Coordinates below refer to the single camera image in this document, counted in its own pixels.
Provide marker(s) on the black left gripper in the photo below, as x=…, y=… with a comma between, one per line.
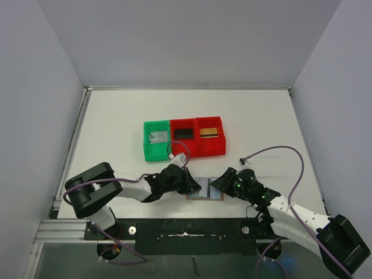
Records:
x=186, y=181

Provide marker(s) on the right red plastic bin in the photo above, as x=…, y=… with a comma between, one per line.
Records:
x=208, y=147

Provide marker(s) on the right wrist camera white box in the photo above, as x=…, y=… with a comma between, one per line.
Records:
x=244, y=163

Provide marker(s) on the green plastic bin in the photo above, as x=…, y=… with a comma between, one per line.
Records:
x=155, y=152

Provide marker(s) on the silver card in green bin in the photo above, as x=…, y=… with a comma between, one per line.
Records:
x=157, y=137

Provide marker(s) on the middle red plastic bin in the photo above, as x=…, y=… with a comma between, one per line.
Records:
x=189, y=143

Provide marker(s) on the white silver VIP card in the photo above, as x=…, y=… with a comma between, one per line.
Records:
x=204, y=182

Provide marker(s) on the aluminium front rail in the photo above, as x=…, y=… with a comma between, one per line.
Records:
x=79, y=230

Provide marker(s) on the brown leather card holder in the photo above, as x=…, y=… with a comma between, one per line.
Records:
x=215, y=195

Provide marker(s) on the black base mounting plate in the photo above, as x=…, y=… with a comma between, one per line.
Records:
x=245, y=236

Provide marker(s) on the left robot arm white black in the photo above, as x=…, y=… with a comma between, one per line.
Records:
x=90, y=191

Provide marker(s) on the gold card in bin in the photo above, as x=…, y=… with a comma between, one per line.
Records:
x=208, y=132

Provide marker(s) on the red plastic bin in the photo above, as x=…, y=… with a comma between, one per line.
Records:
x=208, y=147
x=189, y=143

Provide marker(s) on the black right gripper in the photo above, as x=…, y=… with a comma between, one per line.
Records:
x=228, y=180

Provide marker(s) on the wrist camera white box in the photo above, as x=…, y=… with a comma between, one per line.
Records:
x=179, y=160
x=244, y=163

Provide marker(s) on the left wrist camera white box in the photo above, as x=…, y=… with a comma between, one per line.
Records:
x=179, y=160

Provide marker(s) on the black card in bin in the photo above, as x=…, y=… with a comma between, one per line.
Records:
x=184, y=134

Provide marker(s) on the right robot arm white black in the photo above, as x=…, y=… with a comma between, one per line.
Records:
x=333, y=239

